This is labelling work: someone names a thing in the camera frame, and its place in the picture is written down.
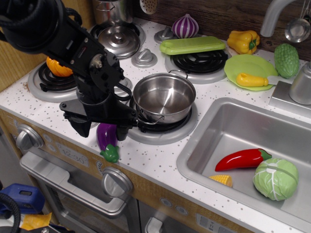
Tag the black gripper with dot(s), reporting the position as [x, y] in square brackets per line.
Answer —
[81, 113]

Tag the purple toy eggplant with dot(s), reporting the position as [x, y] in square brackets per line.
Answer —
[107, 141]

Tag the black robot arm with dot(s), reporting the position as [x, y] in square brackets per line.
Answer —
[43, 26]

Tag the steel pot lid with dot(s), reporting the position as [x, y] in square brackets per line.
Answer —
[119, 40]

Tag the tall steel stock pot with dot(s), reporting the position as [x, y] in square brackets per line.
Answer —
[113, 12]

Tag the oven clock display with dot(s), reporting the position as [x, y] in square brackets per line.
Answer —
[73, 155]

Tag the grey stove knob centre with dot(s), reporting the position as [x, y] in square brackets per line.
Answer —
[119, 89]

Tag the grey stove knob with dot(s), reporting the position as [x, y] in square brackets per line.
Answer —
[165, 34]
[144, 59]
[119, 89]

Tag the grey oven dial right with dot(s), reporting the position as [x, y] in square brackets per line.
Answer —
[115, 183]

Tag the grey oven dial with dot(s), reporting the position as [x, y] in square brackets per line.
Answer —
[115, 183]
[28, 138]

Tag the front right stove burner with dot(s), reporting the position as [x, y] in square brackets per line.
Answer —
[167, 137]

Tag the orange toy pumpkin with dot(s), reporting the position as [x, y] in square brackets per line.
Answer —
[57, 69]

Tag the grey oven dial left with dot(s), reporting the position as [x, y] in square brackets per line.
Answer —
[28, 138]

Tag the grey stove knob middle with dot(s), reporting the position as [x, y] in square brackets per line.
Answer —
[144, 59]

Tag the blue plastic device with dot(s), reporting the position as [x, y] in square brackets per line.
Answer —
[29, 199]

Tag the grey stove knob back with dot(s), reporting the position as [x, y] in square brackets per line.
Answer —
[165, 34]

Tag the yellow cloth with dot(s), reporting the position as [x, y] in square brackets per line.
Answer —
[35, 221]

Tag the back right stove burner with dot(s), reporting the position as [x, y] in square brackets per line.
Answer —
[199, 68]

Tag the green plastic cutting board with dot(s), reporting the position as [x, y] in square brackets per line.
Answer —
[191, 45]

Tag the grey sink basin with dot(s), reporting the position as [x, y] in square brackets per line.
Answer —
[230, 126]

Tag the hanging steel skimmer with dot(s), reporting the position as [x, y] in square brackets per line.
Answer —
[149, 6]

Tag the purple striped toy onion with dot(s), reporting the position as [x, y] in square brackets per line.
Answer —
[185, 27]

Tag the yellow toy corn piece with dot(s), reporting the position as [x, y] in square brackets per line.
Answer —
[224, 179]

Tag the green plastic plate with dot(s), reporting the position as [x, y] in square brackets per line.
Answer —
[250, 64]

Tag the red toy chili pepper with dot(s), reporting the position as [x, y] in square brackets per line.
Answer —
[243, 159]

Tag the yellow toy bell pepper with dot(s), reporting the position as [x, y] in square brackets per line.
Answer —
[244, 42]

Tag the green toy cabbage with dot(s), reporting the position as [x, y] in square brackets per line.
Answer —
[276, 179]

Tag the grey toy faucet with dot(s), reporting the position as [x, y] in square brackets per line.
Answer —
[294, 93]

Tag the green toy bitter gourd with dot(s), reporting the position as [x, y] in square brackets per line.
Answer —
[286, 60]

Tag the hanging steel ladle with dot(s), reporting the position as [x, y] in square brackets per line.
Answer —
[299, 29]

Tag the grey oven door handle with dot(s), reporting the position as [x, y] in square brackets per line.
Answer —
[57, 178]

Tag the steel pot with handles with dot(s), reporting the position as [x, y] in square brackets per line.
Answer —
[164, 98]

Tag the yellow handled toy knife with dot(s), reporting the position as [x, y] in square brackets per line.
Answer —
[248, 80]

